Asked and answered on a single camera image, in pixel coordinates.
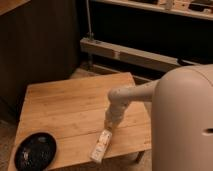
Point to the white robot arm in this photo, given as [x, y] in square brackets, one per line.
[181, 117]

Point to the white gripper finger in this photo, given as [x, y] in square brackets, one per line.
[108, 128]

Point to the wooden beam shelf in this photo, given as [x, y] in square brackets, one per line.
[129, 55]

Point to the white plastic bottle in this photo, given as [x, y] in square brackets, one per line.
[101, 146]

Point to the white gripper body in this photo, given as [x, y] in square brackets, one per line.
[115, 114]

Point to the upper wooden shelf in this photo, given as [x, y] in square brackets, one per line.
[184, 8]

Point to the wooden table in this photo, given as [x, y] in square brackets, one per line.
[73, 112]

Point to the metal pole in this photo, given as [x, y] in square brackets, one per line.
[90, 33]

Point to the black ceramic bowl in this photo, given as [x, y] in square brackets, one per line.
[35, 152]

